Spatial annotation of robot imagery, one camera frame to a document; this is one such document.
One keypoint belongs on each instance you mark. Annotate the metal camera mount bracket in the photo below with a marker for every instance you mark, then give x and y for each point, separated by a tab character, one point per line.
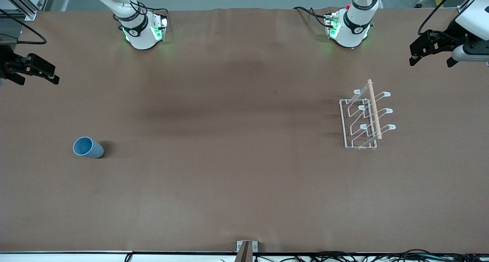
246	250

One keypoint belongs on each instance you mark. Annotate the blue plastic cup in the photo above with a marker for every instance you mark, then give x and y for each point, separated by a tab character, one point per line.
89	149

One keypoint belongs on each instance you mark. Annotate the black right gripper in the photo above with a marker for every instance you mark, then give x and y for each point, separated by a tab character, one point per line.
5	65

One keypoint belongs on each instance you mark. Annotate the brown table cover mat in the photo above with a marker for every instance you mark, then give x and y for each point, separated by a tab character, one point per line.
244	178

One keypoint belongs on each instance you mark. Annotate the aluminium frame profile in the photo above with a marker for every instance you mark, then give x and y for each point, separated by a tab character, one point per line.
28	12
464	8

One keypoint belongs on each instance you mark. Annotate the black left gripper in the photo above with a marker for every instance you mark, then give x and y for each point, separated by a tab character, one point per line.
447	41

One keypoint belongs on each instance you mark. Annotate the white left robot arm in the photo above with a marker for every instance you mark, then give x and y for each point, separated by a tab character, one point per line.
353	33

